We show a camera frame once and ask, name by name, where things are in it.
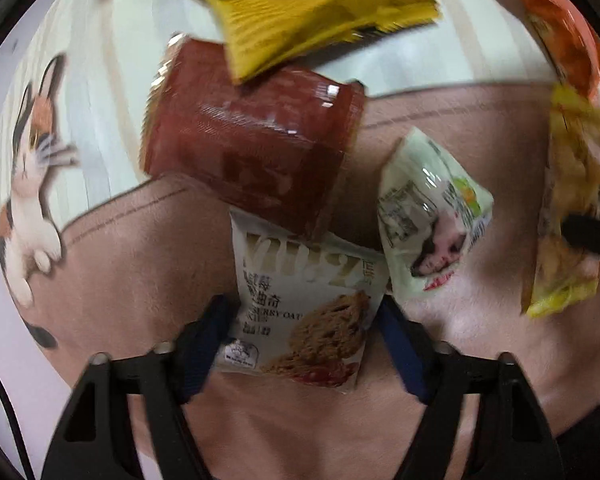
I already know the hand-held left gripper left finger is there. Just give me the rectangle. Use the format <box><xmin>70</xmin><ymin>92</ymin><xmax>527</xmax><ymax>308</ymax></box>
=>
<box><xmin>40</xmin><ymin>294</ymin><xmax>241</xmax><ymax>480</ymax></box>

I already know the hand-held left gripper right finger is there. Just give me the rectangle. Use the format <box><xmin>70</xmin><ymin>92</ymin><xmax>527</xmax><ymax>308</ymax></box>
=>
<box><xmin>375</xmin><ymin>300</ymin><xmax>566</xmax><ymax>480</ymax></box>

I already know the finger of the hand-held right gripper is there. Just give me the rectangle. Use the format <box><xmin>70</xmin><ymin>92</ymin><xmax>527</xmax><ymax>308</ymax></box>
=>
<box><xmin>562</xmin><ymin>214</ymin><xmax>600</xmax><ymax>263</ymax></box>

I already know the orange and yellow snack packet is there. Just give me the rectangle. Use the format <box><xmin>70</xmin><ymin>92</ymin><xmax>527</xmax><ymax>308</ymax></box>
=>
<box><xmin>510</xmin><ymin>0</ymin><xmax>600</xmax><ymax>318</ymax></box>

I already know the white oat cookie packet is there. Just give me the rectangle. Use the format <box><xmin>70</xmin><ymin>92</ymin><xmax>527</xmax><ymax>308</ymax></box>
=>
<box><xmin>212</xmin><ymin>210</ymin><xmax>388</xmax><ymax>390</ymax></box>

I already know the white cow print packet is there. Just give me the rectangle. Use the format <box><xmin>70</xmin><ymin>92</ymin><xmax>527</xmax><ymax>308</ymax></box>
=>
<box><xmin>377</xmin><ymin>127</ymin><xmax>496</xmax><ymax>301</ymax></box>

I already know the cat print striped table mat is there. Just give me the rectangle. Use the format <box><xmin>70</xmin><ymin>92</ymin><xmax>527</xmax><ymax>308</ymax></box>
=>
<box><xmin>0</xmin><ymin>0</ymin><xmax>600</xmax><ymax>480</ymax></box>

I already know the red-brown snack packet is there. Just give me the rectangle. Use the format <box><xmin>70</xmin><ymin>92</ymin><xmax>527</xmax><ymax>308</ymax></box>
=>
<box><xmin>142</xmin><ymin>35</ymin><xmax>368</xmax><ymax>248</ymax></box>

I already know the mustard yellow snack packet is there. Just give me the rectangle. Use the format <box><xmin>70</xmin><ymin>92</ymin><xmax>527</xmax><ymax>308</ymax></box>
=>
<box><xmin>172</xmin><ymin>0</ymin><xmax>441</xmax><ymax>86</ymax></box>

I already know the black cable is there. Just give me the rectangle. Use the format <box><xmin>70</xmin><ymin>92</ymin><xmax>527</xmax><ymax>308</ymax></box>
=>
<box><xmin>0</xmin><ymin>350</ymin><xmax>36</xmax><ymax>480</ymax></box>

